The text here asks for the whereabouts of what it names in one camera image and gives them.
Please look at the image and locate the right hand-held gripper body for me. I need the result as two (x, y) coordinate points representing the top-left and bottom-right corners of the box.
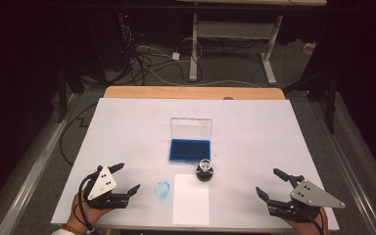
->
(266, 175), (347, 224)

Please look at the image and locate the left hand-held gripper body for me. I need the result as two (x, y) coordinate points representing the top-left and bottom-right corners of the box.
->
(83, 164), (130, 210)

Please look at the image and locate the round black stamp cap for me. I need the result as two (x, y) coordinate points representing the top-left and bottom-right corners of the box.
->
(196, 167), (215, 183)

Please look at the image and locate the person's right hand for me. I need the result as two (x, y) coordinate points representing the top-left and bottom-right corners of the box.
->
(285, 209), (330, 235)

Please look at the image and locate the person's left hand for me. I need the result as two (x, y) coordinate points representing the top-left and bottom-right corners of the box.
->
(66, 192), (113, 235)

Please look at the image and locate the small clear blue cap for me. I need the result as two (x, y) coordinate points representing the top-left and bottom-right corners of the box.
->
(153, 180), (172, 201)

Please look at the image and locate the large white table mat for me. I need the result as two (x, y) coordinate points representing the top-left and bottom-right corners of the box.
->
(50, 97), (341, 232)

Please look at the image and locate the small white paper sheet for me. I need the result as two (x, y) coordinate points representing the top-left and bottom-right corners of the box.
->
(171, 173), (211, 226)

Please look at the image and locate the blue ink pad clear case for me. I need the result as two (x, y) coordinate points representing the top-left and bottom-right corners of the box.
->
(168, 117), (213, 164)

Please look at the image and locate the wooden table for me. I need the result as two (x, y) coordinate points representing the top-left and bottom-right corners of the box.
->
(96, 85), (331, 235)

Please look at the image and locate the black metal stand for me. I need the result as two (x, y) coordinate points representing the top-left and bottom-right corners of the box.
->
(56, 19), (107, 124)
(282, 19), (344, 135)

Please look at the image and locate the small beige box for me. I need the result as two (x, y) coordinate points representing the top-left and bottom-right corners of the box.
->
(303, 42), (317, 56)

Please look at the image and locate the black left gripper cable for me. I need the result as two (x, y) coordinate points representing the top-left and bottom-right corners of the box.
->
(72, 169), (103, 235)

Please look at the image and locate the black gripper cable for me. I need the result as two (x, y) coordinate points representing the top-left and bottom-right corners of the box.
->
(72, 169), (103, 235)
(298, 206), (326, 235)

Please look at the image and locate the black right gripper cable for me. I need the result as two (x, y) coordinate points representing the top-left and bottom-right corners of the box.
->
(298, 206), (326, 235)

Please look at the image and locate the metal floor rail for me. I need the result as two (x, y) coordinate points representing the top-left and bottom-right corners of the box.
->
(0, 92), (81, 235)
(307, 99), (376, 235)

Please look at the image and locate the orange bracelet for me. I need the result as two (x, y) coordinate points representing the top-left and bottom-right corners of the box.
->
(61, 222), (79, 235)

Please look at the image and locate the black floor cable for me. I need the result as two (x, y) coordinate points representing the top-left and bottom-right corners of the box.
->
(59, 102), (100, 166)

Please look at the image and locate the tangle of black cables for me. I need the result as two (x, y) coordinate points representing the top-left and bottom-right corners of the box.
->
(116, 13), (207, 86)

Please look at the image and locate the white floor cable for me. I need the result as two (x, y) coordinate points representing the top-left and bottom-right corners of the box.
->
(145, 67), (262, 89)

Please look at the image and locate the white desk frame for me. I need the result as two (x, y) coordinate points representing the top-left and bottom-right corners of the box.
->
(175, 0), (328, 86)

